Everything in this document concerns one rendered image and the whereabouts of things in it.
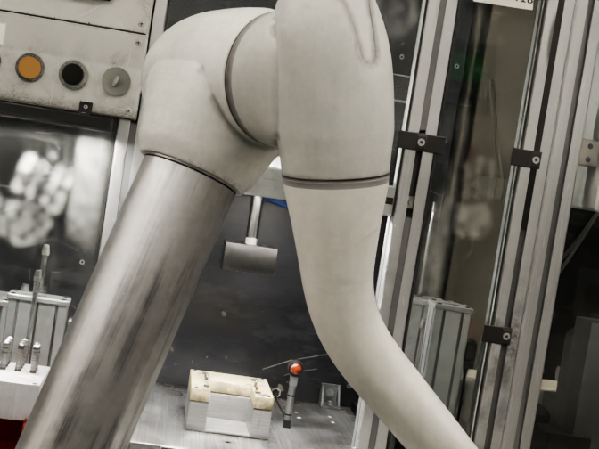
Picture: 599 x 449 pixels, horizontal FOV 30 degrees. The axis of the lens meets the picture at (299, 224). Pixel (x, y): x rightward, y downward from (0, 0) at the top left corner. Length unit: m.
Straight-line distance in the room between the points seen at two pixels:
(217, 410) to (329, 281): 0.85
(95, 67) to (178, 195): 0.55
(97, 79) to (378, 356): 0.71
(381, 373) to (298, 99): 0.27
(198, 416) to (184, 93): 0.79
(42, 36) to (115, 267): 0.60
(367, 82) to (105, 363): 0.36
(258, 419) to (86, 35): 0.64
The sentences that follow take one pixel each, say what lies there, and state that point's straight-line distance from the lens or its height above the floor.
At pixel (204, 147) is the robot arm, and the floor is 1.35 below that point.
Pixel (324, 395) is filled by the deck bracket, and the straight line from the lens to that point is 2.11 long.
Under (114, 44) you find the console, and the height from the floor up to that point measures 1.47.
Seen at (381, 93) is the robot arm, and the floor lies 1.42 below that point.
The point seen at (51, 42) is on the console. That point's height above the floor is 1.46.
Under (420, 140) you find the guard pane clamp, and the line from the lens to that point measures 1.65.
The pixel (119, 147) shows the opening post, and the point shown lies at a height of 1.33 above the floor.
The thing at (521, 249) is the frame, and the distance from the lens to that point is 1.71.
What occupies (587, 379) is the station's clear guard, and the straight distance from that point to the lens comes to 1.78.
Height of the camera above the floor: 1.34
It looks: 3 degrees down
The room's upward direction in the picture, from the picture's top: 9 degrees clockwise
